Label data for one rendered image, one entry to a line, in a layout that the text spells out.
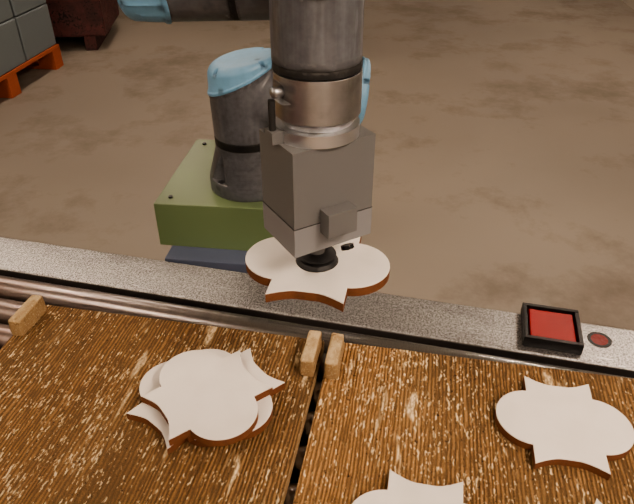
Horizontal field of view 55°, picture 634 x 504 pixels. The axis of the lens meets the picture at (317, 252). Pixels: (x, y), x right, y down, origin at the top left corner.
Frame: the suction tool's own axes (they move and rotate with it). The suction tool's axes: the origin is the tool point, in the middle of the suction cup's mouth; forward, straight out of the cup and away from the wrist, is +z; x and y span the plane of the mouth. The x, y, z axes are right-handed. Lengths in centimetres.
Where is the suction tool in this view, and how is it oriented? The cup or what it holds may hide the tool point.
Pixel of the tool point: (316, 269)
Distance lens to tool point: 62.4
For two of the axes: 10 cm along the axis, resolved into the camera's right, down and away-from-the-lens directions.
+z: 0.0, 8.3, 5.6
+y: 8.6, -2.9, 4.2
